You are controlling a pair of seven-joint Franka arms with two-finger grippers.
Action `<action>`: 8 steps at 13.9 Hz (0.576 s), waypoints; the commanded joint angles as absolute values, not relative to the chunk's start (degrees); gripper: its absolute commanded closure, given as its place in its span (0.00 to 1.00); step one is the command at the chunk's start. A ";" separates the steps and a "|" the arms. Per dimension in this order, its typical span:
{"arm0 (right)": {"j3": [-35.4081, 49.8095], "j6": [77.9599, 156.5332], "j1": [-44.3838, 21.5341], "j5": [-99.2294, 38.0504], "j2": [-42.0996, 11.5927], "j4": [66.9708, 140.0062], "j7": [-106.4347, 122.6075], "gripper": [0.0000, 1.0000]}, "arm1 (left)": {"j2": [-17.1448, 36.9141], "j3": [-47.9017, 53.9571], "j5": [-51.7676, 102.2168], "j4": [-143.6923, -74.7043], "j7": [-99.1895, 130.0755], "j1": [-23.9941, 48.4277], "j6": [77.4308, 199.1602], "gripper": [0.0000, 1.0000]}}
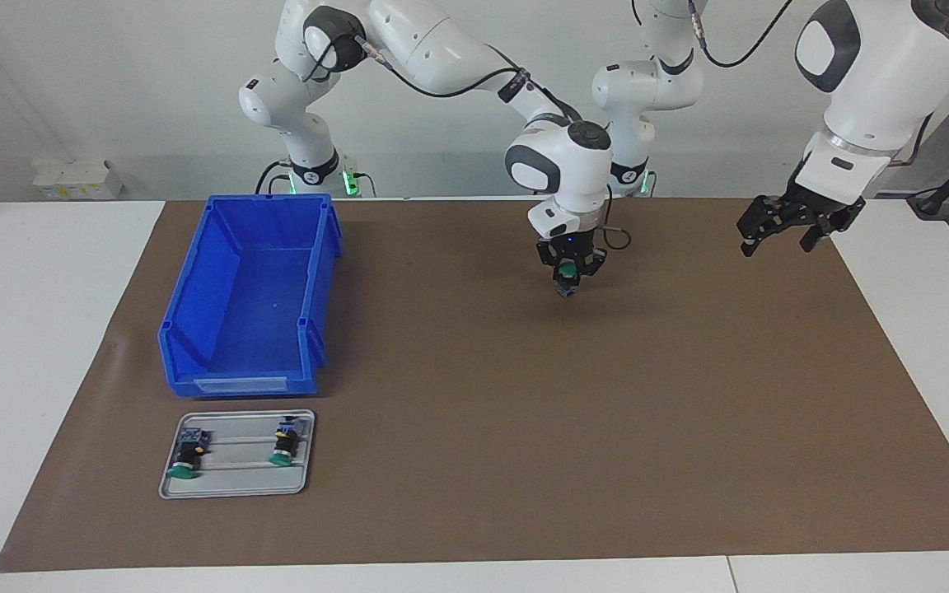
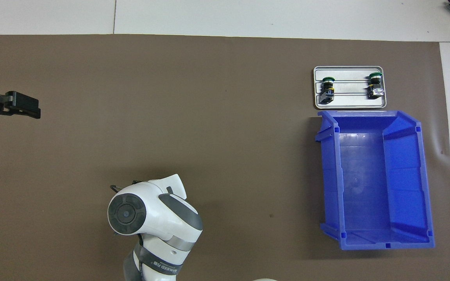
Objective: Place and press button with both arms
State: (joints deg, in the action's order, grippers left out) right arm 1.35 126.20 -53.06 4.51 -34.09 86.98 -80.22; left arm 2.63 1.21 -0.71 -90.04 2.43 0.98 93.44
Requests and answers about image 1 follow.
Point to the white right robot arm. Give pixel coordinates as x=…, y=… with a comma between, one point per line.
x=441, y=41

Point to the blue plastic storage bin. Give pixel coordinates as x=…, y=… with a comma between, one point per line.
x=252, y=329

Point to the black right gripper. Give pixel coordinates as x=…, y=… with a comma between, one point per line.
x=572, y=245

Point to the green push button patterned block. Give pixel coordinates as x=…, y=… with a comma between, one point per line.
x=188, y=451

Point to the green push button switch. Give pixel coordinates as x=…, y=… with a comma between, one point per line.
x=285, y=441
x=567, y=276

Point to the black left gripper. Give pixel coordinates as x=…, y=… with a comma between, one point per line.
x=816, y=202

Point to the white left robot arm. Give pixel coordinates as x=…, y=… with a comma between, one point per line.
x=878, y=74

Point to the white box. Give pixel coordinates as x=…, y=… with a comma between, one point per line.
x=75, y=181

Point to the brown table mat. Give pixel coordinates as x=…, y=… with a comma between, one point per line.
x=565, y=453

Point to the grey metal tray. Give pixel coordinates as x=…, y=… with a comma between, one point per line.
x=236, y=482

